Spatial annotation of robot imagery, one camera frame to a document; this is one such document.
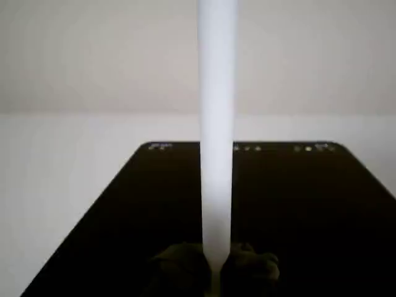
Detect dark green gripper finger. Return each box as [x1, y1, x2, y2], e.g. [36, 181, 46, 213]
[220, 242, 281, 297]
[147, 242, 213, 297]

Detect black ipad tablet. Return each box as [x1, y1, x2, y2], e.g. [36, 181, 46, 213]
[20, 140, 396, 297]

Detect white apple pencil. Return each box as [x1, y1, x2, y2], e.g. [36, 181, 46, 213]
[196, 0, 239, 293]

